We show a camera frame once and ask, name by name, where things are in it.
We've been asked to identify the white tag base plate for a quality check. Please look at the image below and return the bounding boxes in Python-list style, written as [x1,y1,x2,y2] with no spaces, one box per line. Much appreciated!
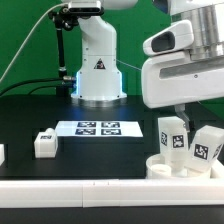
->
[56,121,143,137]

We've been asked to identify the grey camera cable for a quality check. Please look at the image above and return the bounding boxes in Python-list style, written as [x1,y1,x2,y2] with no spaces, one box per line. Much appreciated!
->
[0,2,70,84]

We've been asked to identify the white block at left edge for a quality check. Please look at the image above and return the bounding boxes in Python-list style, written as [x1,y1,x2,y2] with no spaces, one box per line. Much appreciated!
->
[0,144,5,166]

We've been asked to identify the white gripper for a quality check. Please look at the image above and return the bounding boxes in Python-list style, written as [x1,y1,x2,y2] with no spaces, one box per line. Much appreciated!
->
[141,51,224,132]

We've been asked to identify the white L-shaped obstacle frame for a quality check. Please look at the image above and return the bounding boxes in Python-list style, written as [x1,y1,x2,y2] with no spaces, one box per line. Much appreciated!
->
[0,162,224,208]

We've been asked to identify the grey depth camera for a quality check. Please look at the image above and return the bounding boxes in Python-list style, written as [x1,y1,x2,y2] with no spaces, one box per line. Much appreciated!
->
[68,0,102,16]

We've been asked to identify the black cables at base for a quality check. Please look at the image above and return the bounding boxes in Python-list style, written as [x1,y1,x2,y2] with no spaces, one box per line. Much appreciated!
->
[0,75,78,98]

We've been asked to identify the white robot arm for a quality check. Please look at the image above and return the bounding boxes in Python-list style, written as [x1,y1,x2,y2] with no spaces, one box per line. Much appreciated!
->
[141,0,224,129]

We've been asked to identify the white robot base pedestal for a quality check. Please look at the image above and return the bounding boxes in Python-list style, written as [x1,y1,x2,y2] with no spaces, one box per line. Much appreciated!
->
[71,16,127,107]

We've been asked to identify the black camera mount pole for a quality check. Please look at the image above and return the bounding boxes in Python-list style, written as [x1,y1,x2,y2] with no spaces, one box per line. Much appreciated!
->
[48,7,78,97]

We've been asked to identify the white round stool seat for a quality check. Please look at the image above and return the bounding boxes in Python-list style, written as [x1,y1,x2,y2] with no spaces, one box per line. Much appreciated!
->
[146,154,211,179]

